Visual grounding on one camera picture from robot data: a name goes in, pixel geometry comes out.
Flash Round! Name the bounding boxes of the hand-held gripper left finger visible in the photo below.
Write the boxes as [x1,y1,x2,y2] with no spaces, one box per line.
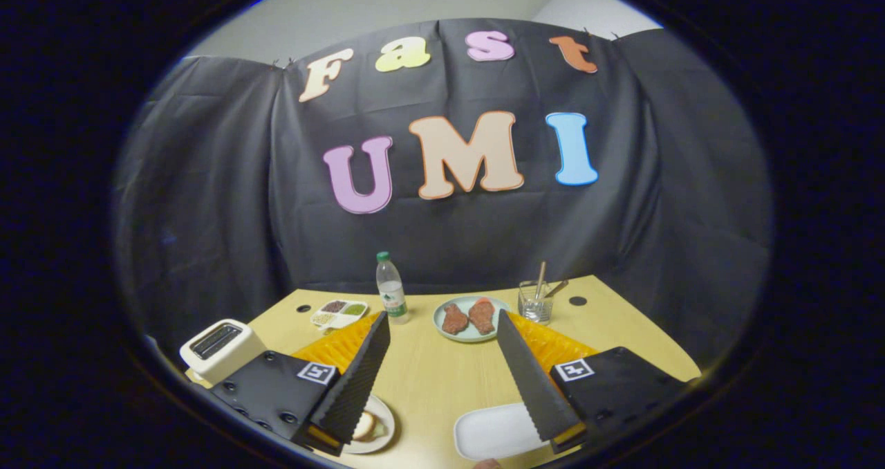
[209,310,392,457]

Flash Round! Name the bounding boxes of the round cream plate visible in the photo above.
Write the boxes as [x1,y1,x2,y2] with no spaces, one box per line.
[342,394,396,454]

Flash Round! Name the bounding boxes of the clear plastic water bottle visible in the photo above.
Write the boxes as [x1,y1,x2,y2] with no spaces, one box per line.
[375,251,410,325]

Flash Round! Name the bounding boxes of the pale green oval plate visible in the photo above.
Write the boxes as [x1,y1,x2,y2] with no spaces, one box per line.
[433,295,512,343]

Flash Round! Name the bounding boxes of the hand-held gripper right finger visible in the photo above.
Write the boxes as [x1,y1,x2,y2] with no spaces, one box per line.
[496,309,690,454]

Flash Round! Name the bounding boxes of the white divided bean tray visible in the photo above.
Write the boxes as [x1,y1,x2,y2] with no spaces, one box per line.
[310,300,370,331]

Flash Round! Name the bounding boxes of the wire utensil holder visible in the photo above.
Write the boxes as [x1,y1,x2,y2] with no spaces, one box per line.
[517,280,555,325]

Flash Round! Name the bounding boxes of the white square plate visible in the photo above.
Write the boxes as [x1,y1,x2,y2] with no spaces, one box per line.
[454,403,554,461]

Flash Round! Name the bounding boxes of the black backdrop cloth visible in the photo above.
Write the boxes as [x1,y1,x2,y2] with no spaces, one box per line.
[114,18,774,366]

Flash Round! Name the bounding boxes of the cream white toaster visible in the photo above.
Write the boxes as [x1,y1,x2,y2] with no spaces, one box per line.
[179,318,267,385]

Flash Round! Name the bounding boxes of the brown meat patty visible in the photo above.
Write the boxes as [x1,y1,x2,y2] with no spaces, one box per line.
[442,304,469,335]
[469,298,496,335]

